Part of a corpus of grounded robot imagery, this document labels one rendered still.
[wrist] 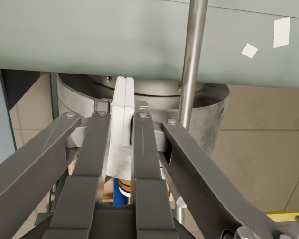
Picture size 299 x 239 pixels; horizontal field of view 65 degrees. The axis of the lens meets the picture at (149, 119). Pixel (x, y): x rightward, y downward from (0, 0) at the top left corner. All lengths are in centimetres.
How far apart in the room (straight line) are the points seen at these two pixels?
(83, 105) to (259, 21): 24
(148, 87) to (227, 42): 13
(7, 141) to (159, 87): 72
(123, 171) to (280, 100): 181
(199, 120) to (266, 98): 166
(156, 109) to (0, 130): 72
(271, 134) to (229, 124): 41
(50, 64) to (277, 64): 27
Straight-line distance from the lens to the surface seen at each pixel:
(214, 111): 37
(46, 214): 98
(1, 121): 93
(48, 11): 26
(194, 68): 19
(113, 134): 16
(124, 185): 55
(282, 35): 32
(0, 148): 99
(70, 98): 37
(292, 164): 255
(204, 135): 37
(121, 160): 35
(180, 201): 29
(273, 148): 231
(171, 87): 35
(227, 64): 30
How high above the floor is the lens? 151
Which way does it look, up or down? 61 degrees down
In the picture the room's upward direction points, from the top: 163 degrees clockwise
